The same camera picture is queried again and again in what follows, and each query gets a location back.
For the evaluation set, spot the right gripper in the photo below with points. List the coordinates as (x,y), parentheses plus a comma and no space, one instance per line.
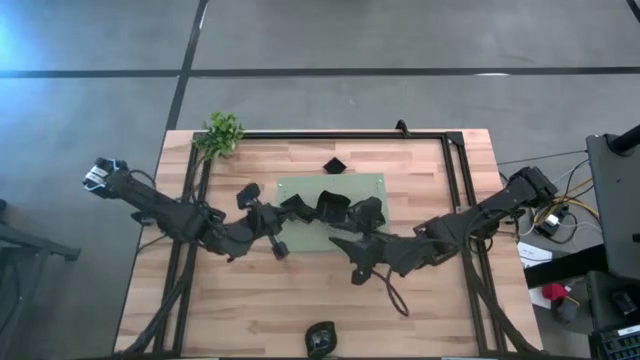
(395,255)

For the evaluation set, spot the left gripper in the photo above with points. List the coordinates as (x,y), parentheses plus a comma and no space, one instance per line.
(265,220)

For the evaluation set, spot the black leaf-shaped plate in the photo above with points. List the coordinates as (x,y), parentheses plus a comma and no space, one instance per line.
(320,340)
(372,212)

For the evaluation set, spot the black wavy square plate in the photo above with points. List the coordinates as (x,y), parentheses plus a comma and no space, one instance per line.
(334,206)

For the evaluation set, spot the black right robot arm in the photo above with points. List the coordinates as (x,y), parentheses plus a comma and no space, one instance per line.
(490,207)

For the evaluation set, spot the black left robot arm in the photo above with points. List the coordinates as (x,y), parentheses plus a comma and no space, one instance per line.
(150,205)

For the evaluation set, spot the green perforated metal shelf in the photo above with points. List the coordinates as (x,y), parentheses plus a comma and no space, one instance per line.
(305,237)

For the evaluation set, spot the artificial green potted plant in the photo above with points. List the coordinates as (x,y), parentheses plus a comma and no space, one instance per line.
(220,135)

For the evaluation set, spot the small black clamp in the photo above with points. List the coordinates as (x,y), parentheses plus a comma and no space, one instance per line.
(401,127)

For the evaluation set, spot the white paper sheet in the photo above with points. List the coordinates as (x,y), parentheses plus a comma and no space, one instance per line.
(532,255)
(537,299)

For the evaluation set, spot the small grey power adapter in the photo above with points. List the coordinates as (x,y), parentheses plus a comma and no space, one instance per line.
(551,222)

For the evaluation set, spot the red round object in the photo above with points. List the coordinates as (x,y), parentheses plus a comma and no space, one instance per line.
(555,291)

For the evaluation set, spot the black desk beam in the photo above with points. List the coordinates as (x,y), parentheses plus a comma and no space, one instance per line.
(565,267)

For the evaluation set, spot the dark grey pouch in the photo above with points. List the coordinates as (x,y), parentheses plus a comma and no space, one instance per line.
(566,311)

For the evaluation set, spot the dark grey box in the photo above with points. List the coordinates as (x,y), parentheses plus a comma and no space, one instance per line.
(600,300)

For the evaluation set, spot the dark grey metal cabinet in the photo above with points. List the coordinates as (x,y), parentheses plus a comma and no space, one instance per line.
(620,210)

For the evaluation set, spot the black handheld device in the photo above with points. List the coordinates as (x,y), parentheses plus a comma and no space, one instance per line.
(625,303)

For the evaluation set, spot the black parts organiser box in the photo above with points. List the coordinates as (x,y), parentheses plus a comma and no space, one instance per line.
(620,347)

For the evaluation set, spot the black round pole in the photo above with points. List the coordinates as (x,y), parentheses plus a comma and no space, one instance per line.
(627,141)

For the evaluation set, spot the black aluminium table frame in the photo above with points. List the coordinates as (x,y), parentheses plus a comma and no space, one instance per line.
(350,135)

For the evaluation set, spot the black desk frame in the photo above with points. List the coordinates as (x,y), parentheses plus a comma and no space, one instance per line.
(35,243)

